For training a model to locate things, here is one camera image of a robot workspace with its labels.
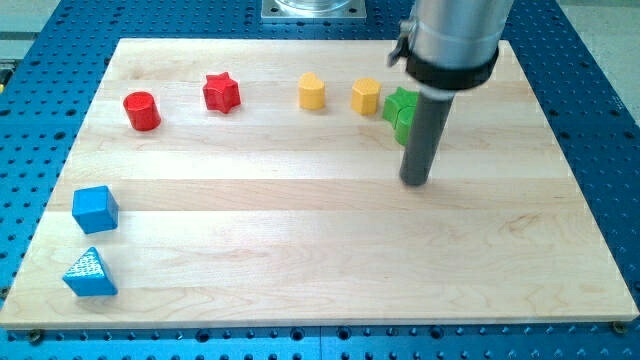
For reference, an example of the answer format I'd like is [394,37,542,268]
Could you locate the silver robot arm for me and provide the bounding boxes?
[387,0,513,92]

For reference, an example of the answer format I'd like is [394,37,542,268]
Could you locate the blue triangle block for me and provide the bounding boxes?
[62,247,118,297]

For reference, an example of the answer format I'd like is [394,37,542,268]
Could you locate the yellow heart block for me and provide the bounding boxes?
[298,72,325,110]

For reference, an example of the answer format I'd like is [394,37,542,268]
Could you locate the yellow hexagon block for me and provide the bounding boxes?
[351,78,381,115]

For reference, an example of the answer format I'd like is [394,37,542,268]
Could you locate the wooden board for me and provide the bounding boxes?
[1,38,638,329]

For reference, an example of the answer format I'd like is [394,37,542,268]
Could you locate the green star block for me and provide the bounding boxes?
[382,87,419,128]

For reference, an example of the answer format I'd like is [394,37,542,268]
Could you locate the red star block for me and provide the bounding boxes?
[202,72,241,114]

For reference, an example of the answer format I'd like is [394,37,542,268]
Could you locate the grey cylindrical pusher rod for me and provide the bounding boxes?
[399,86,455,187]

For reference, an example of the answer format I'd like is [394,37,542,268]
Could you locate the red cylinder block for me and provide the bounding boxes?
[123,91,161,131]

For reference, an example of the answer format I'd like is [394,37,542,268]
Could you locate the blue cube block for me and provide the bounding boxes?
[72,185,119,234]

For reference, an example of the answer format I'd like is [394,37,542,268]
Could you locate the blue perforated metal table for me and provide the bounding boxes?
[1,0,639,359]

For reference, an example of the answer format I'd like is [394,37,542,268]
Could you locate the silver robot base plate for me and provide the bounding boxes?
[261,0,367,21]

